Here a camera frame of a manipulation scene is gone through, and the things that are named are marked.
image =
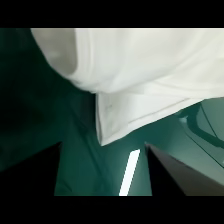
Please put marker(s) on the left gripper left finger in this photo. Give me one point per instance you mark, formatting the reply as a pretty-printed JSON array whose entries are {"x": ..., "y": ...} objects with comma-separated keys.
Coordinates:
[{"x": 30, "y": 173}]

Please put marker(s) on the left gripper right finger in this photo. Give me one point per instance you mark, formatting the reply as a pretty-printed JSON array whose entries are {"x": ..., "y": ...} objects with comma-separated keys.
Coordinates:
[{"x": 186, "y": 176}]

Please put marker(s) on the white T-shirt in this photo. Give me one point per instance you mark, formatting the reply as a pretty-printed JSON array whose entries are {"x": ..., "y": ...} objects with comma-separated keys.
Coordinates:
[{"x": 140, "y": 66}]

